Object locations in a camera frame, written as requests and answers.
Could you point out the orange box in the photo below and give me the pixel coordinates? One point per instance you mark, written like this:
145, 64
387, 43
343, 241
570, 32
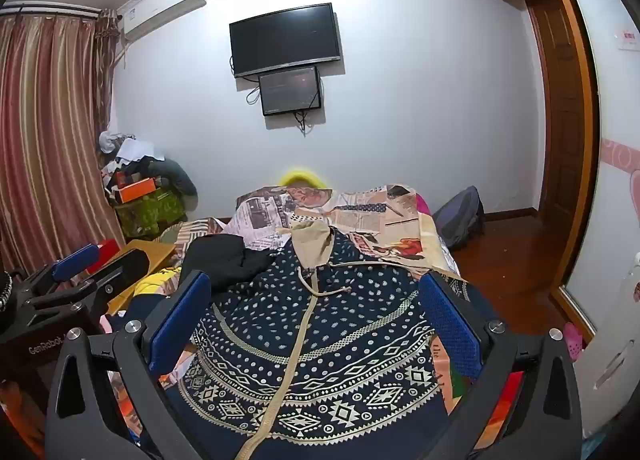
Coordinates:
135, 190

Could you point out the dark green garment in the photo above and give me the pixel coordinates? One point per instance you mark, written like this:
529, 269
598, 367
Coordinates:
175, 175

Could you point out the bed with printed cover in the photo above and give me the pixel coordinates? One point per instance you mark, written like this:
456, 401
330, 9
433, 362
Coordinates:
360, 215

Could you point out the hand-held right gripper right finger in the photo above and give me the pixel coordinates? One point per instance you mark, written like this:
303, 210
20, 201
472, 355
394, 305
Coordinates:
450, 320

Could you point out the dark backpack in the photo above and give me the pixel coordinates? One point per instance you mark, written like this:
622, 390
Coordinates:
460, 220

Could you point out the red box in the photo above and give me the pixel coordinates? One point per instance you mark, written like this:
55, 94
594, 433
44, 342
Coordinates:
107, 249

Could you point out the pile of clutter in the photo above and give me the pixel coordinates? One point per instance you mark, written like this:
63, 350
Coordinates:
127, 152

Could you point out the pink slippers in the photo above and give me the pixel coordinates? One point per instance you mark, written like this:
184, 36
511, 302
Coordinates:
572, 340

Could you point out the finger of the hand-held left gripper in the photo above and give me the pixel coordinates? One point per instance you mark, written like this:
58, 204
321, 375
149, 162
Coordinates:
130, 265
75, 258

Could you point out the wooden door frame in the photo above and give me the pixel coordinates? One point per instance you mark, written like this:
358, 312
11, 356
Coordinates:
580, 65

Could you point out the black wall television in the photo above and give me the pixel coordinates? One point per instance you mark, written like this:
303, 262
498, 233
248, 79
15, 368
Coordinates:
285, 40

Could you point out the wooden door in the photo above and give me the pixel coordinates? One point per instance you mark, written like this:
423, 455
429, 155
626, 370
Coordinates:
560, 140

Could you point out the striped red curtain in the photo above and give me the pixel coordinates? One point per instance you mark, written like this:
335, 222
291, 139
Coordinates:
45, 140

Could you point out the white appliance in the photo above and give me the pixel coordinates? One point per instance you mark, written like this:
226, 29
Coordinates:
610, 350

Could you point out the yellow round object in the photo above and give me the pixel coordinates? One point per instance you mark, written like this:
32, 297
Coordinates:
300, 176

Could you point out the yellow cloth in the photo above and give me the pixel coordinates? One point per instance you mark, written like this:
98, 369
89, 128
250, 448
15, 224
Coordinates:
160, 282

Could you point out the small black wall monitor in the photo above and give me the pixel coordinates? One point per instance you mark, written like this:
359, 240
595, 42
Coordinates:
290, 90

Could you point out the yellow cardboard box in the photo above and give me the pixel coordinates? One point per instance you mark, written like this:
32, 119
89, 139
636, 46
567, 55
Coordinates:
157, 252

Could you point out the navy patterned hooded garment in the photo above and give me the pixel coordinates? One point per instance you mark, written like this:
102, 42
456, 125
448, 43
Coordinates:
320, 340

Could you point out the white air conditioner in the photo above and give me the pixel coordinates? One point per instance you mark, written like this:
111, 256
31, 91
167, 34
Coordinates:
160, 10

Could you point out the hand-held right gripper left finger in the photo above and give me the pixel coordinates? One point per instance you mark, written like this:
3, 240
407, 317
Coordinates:
180, 320

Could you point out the black garment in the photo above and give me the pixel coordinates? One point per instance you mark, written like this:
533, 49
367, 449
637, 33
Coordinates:
225, 255

